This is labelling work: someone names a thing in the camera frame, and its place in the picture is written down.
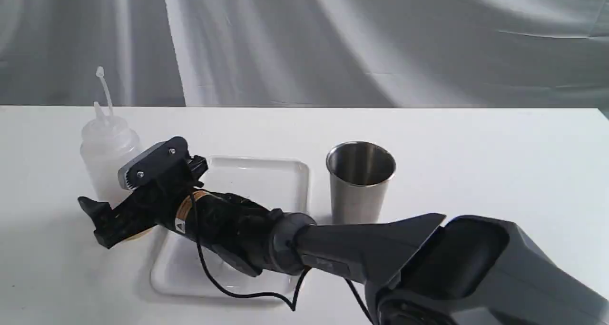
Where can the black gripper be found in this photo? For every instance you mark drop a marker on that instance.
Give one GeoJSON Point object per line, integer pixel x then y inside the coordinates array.
{"type": "Point", "coordinates": [235, 228]}

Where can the clear plastic squeeze bottle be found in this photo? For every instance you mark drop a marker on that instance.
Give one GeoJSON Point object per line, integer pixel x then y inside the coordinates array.
{"type": "Point", "coordinates": [108, 143]}

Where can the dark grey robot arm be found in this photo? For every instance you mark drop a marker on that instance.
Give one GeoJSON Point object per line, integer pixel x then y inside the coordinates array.
{"type": "Point", "coordinates": [472, 271]}

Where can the stainless steel cup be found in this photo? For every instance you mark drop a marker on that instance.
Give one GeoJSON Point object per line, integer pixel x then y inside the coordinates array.
{"type": "Point", "coordinates": [359, 174]}

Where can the white rectangular plastic tray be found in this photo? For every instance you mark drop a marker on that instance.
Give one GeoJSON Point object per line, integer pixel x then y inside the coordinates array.
{"type": "Point", "coordinates": [272, 183]}

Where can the white fabric backdrop curtain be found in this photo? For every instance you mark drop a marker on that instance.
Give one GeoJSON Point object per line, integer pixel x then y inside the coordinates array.
{"type": "Point", "coordinates": [307, 53]}

